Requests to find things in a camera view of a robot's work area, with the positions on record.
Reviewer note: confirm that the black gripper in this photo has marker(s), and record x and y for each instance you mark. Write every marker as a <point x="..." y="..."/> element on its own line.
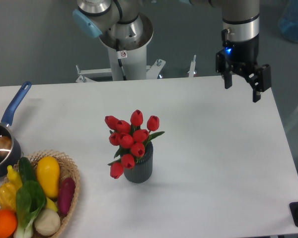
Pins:
<point x="243" y="54"/>

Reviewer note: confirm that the red tulip bouquet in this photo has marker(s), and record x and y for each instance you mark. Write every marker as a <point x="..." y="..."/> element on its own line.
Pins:
<point x="131" y="140"/>

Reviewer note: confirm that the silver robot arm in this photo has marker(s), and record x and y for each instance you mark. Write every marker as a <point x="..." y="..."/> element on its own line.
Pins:
<point x="126" y="32"/>

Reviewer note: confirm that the dark grey ribbed vase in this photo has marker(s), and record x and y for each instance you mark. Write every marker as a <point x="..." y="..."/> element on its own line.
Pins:
<point x="142" y="171"/>

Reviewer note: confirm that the blue transparent container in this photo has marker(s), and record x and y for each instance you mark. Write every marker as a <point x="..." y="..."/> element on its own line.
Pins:
<point x="288" y="23"/>

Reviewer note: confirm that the purple eggplant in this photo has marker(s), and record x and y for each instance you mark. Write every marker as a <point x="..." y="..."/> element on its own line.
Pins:
<point x="66" y="194"/>

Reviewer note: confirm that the yellow squash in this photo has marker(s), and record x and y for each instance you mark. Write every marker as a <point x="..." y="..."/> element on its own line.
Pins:
<point x="48" y="174"/>

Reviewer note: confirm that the yellow banana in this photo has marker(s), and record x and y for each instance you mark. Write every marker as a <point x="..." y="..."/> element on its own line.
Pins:
<point x="50" y="204"/>

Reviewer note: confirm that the dark green cucumber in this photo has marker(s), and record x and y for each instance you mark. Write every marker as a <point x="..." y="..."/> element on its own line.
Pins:
<point x="26" y="170"/>

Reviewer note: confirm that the woven bamboo basket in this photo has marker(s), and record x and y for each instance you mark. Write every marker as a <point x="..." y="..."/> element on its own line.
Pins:
<point x="67" y="169"/>

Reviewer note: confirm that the green bok choy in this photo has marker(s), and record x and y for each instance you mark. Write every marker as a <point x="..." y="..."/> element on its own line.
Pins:
<point x="30" y="200"/>

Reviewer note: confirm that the small yellow gourd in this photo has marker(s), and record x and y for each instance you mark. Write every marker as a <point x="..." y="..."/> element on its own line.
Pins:
<point x="14" y="177"/>

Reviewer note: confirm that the brown bread roll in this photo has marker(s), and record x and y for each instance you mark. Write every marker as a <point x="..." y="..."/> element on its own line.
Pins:
<point x="5" y="145"/>

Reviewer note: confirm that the yellow bell pepper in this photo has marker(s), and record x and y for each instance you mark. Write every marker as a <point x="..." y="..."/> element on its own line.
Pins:
<point x="8" y="196"/>

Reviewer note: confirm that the orange fruit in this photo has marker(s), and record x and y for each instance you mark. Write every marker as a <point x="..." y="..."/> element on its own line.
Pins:
<point x="8" y="223"/>

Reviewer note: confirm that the white metal base frame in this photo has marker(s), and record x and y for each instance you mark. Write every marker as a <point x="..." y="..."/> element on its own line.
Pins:
<point x="153" y="72"/>

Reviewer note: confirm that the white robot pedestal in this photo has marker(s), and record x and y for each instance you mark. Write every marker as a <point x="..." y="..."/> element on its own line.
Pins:
<point x="128" y="65"/>

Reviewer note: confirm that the blue handled saucepan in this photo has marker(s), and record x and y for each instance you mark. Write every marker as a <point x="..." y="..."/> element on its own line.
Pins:
<point x="5" y="123"/>

